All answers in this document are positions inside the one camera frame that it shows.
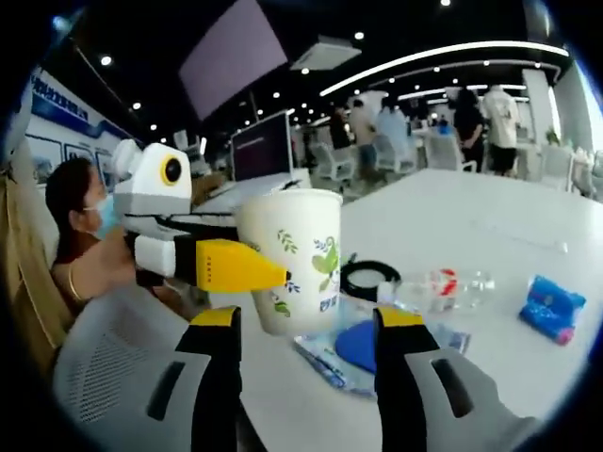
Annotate dark computer monitor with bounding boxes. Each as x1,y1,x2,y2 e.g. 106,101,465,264
229,110,296,185

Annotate brown cardboard box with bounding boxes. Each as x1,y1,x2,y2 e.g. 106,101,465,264
190,171,232,206

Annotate blue flowered tissue packet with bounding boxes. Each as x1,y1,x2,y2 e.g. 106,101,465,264
517,274,588,347

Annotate clear red-label plastic bottle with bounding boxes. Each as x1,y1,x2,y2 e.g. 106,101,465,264
376,267,498,316

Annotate white side desk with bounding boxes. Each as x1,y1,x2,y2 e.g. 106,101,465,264
192,171,312,218

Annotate white leaf-print paper cup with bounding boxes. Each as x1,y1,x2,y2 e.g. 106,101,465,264
234,187,344,336

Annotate white mesh chair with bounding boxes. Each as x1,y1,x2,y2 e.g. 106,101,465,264
51,286,246,452

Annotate clear packet with blue pad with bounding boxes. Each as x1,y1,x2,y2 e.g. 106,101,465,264
294,300,472,402

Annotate light blue face mask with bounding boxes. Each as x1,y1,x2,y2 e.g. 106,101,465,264
84,195,120,241

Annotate gold bracelet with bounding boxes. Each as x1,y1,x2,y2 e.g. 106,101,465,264
67,266,85,303

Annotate black cable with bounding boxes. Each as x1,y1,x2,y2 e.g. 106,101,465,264
339,257,402,302

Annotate person's head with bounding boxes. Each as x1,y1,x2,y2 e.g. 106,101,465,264
45,157,118,263

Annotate blue white wall banner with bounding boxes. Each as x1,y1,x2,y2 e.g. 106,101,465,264
27,68,142,142

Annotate white office chair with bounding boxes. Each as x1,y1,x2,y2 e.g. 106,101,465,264
536,143,579,192
374,134,418,175
426,136,477,173
310,140,357,183

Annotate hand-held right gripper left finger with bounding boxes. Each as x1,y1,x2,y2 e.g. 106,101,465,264
126,304,244,452

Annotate curved ceiling light strip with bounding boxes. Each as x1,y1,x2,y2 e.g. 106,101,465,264
319,40,571,98

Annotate tan cloth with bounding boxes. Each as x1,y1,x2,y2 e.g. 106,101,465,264
0,171,72,376

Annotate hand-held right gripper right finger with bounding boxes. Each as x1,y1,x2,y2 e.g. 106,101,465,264
371,305,543,452

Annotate ceiling air conditioner unit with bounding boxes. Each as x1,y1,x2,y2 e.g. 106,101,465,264
289,35,364,73

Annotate large hanging display screen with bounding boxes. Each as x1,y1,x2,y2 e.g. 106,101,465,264
178,0,289,122

